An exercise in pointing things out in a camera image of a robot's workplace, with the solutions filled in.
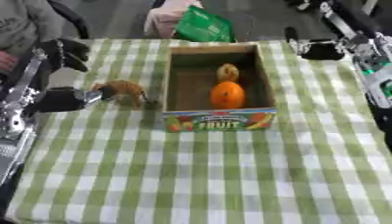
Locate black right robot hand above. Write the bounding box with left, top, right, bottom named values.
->
left=282, top=25, right=348, bottom=61

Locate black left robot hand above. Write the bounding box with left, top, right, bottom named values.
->
left=13, top=38, right=120, bottom=115

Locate brown toy lion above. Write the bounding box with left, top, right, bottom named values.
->
left=90, top=79, right=161, bottom=111

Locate cardboard box with fruit print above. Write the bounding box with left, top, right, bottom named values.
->
left=160, top=41, right=279, bottom=133

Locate person's hand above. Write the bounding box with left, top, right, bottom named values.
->
left=0, top=50, right=20, bottom=72

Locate black chair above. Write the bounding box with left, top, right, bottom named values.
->
left=45, top=0, right=92, bottom=39

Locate person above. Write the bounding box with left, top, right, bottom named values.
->
left=0, top=0, right=67, bottom=58

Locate orange toy fruit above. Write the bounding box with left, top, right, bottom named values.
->
left=208, top=80, right=247, bottom=110

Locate green bag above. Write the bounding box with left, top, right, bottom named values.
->
left=174, top=5, right=238, bottom=43

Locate pale pink bag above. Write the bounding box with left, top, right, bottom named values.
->
left=142, top=0, right=206, bottom=40

